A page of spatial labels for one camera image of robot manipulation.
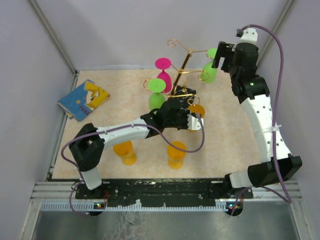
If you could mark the pink wine glass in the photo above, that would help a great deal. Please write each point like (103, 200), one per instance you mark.
(163, 64)

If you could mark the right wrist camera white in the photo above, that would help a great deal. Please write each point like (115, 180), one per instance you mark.
(248, 35)

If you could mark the green wine glass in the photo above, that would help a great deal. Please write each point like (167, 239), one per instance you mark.
(156, 86)
(209, 73)

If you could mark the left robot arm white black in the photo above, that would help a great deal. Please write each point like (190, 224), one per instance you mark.
(91, 141)

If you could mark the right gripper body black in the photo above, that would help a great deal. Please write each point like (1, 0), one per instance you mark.
(227, 64)

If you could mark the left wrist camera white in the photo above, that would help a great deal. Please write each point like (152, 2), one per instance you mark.
(195, 122)

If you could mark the gold wine glass rack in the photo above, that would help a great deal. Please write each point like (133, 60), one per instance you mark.
(180, 91)

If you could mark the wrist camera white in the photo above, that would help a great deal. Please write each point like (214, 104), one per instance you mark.
(195, 122)
(248, 35)

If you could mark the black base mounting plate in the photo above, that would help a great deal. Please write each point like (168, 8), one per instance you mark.
(160, 192)

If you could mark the orange wine glass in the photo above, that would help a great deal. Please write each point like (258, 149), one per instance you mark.
(196, 109)
(175, 157)
(126, 152)

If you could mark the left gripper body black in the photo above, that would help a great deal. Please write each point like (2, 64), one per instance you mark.
(181, 121)

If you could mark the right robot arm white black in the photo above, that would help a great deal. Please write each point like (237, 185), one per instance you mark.
(276, 160)

